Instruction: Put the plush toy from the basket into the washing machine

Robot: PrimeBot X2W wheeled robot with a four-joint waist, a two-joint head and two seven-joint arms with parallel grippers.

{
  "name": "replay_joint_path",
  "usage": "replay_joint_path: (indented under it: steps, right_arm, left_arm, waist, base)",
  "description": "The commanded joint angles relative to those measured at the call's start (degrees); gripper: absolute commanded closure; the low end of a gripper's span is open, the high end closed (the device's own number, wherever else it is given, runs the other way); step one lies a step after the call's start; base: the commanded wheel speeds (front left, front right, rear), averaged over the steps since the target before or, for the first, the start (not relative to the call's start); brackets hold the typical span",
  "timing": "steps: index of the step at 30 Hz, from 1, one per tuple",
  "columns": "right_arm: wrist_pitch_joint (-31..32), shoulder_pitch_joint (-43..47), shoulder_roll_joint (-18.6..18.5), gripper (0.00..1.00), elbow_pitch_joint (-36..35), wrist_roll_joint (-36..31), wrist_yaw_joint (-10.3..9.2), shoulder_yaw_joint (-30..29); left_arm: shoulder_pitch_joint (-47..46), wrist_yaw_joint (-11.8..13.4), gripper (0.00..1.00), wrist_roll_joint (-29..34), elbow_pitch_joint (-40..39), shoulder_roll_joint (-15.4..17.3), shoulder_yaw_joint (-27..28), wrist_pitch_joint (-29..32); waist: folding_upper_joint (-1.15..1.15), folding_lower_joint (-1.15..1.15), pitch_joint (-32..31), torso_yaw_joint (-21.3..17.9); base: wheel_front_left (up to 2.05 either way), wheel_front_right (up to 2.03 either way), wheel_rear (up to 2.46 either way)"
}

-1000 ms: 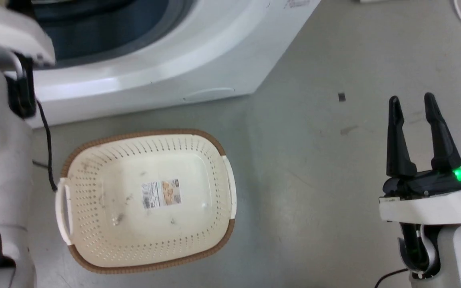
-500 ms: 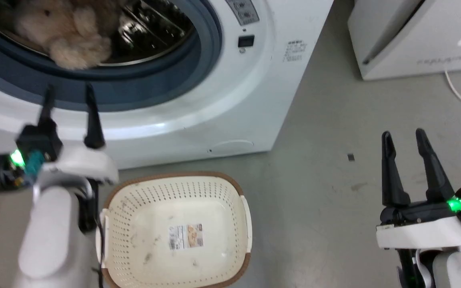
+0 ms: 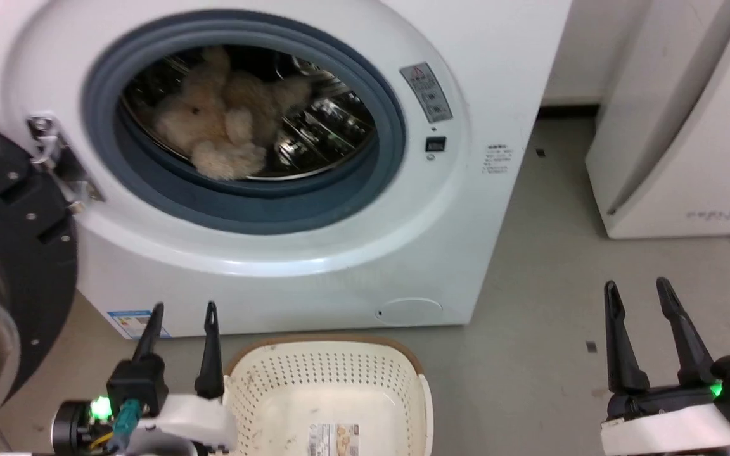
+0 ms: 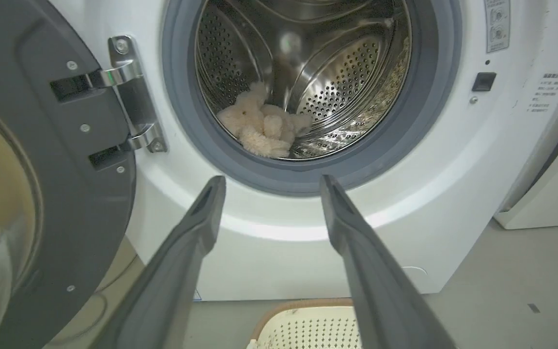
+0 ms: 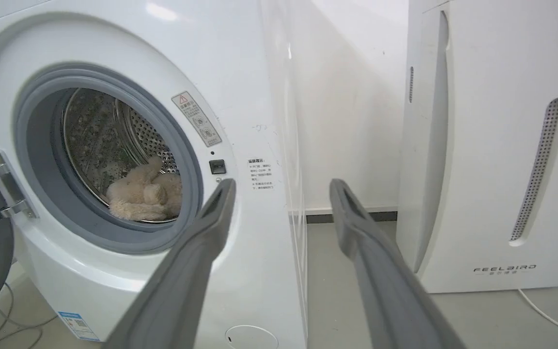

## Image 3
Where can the blue energy label sticker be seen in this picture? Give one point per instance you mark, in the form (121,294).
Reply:
(125,323)

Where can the dark round washer door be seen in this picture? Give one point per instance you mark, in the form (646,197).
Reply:
(19,209)

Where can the cream perforated laundry basket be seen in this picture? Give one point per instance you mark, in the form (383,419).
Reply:
(289,380)

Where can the black door latch slot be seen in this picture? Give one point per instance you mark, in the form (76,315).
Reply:
(435,144)

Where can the white floor-standing appliance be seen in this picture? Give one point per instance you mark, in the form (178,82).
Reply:
(688,158)

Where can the shiny steel washer drum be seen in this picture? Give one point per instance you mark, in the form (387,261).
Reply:
(330,133)

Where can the grey warning label sticker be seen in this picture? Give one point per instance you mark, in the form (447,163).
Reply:
(427,93)

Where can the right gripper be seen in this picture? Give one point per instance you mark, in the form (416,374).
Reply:
(669,427)

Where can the beige plush teddy toy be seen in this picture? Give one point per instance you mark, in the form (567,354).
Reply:
(213,120)

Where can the printed paper basket label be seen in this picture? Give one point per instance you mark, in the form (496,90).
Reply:
(333,440)

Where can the white front-load washing machine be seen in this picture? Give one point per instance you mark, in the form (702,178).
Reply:
(466,221)

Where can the round white filter cover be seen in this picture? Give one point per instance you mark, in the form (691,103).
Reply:
(410,311)

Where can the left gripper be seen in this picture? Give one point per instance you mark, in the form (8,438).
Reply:
(184,421)

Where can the metal door hinge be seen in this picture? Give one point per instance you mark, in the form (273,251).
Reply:
(61,158)

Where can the grey rubber door gasket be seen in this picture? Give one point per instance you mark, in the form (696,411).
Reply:
(213,210)

